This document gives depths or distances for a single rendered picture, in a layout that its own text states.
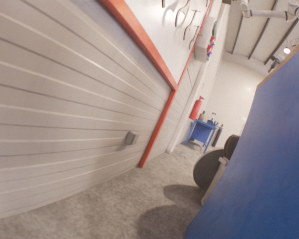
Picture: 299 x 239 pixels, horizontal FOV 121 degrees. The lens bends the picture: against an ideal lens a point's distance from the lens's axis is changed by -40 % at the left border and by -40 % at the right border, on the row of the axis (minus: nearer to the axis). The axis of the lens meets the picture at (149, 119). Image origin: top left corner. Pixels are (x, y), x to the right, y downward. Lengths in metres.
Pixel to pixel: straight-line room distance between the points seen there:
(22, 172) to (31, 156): 0.07
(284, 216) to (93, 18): 0.67
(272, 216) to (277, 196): 0.04
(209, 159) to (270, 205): 1.17
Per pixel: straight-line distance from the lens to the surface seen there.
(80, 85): 0.51
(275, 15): 1.88
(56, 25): 0.44
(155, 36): 0.77
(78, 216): 0.74
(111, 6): 0.51
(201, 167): 1.49
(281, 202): 0.33
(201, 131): 5.73
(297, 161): 0.33
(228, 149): 1.16
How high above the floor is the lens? 0.57
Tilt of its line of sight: 4 degrees down
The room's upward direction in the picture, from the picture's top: 23 degrees clockwise
